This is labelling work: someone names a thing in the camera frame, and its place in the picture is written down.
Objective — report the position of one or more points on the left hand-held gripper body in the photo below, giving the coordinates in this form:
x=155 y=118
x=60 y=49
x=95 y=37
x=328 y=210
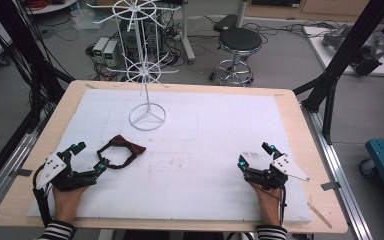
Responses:
x=51 y=168

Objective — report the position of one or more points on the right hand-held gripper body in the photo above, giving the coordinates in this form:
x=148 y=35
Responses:
x=285 y=166

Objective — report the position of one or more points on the person's left hand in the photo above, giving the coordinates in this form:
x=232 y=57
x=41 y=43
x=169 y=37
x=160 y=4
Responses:
x=66 y=203

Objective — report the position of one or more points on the person's right hand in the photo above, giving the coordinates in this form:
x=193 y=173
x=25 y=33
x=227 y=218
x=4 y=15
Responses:
x=269 y=205

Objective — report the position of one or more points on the grey tape strip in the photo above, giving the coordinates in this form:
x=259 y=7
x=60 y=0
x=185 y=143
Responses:
x=22 y=172
x=330 y=186

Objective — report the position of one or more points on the light wooden table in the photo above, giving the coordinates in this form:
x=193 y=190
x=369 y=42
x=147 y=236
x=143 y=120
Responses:
x=313 y=140

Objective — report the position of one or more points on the white foam board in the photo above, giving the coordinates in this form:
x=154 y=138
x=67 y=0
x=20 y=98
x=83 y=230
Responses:
x=196 y=173

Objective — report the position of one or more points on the thin wooden stick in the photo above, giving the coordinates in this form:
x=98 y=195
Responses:
x=320 y=215

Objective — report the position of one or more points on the person's striped left sleeve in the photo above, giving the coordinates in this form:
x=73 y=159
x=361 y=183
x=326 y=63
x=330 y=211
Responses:
x=57 y=231

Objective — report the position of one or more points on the person's striped sleeve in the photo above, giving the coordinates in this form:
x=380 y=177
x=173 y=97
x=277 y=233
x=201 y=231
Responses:
x=271 y=232
x=57 y=231

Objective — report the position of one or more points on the person's striped right sleeve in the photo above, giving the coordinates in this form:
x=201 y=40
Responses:
x=271 y=232

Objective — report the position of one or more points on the grey power supply unit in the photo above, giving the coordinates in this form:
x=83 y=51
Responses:
x=112 y=53
x=100 y=48

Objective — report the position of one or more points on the white floor platform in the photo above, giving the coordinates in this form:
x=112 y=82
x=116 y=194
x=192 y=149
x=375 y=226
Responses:
x=333 y=63

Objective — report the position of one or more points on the black round stool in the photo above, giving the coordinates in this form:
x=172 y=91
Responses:
x=240 y=39

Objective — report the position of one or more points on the computer tower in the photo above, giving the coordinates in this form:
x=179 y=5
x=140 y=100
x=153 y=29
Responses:
x=128 y=33

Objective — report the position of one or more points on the black flat pad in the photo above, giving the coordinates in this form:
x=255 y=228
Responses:
x=226 y=22

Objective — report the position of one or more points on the grey metal table leg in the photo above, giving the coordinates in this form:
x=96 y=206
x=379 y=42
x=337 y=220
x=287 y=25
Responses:
x=186 y=36

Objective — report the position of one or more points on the grey robot device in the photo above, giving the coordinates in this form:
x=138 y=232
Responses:
x=370 y=50

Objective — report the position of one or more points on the white round table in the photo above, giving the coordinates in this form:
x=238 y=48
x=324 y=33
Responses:
x=56 y=6

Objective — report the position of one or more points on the aluminium rail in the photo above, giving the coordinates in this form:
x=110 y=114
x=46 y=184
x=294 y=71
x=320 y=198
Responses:
x=10 y=166
x=340 y=173

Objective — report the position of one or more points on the black metal frame strut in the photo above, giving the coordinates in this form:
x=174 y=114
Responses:
x=23 y=50
x=346 y=50

